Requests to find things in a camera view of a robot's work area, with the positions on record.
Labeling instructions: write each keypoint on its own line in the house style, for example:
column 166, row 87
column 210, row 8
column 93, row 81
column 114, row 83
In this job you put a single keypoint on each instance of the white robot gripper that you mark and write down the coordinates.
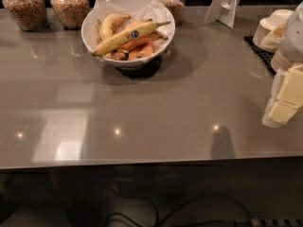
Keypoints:
column 294, row 39

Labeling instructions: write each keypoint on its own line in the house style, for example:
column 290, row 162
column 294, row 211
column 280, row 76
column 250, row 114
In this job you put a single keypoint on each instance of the long yellow banana with sticker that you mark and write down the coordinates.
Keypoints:
column 125, row 36

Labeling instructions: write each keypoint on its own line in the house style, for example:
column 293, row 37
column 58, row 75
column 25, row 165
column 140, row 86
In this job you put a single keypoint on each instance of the orange ripe banana in middle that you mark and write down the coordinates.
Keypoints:
column 150, row 38

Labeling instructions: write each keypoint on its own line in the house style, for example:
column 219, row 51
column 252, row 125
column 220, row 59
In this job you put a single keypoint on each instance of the orange banana at bottom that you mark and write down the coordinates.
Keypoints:
column 142, row 51

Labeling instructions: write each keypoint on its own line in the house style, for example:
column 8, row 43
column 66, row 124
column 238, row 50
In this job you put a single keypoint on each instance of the white ceramic bowl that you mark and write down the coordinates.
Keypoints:
column 130, row 62

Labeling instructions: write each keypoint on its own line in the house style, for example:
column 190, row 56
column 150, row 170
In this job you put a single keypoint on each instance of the white paper bowl liner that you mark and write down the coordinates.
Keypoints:
column 148, row 10

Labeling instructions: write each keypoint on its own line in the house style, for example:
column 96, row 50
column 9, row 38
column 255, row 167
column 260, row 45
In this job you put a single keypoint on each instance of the curved yellow banana at back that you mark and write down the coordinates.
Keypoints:
column 111, row 24

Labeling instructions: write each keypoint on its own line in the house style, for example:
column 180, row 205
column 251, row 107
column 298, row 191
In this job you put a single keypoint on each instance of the black rubber mat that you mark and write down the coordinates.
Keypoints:
column 264, row 56

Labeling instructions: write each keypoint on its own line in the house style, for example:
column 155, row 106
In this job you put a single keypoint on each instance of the white folded card stand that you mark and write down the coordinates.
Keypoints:
column 223, row 11

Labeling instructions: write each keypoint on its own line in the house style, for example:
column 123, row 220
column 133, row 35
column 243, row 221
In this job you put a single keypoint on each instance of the black power strip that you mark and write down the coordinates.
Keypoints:
column 273, row 222

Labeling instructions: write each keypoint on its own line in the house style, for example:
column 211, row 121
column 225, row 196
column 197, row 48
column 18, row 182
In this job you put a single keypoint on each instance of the left glass jar of grains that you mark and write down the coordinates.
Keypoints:
column 29, row 15

